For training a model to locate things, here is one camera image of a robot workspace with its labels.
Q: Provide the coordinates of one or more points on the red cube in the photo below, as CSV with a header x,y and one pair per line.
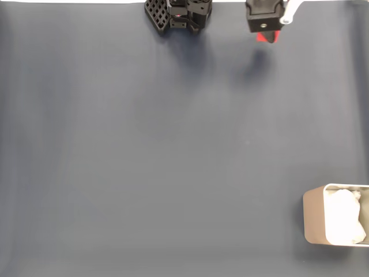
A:
x,y
260,37

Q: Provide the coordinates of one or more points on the beige metal box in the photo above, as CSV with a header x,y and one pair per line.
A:
x,y
312,216

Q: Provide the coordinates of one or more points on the white tissue paper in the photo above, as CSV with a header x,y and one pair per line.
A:
x,y
343,216

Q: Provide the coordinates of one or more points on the dark blue-grey mat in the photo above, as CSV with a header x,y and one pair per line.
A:
x,y
115,158

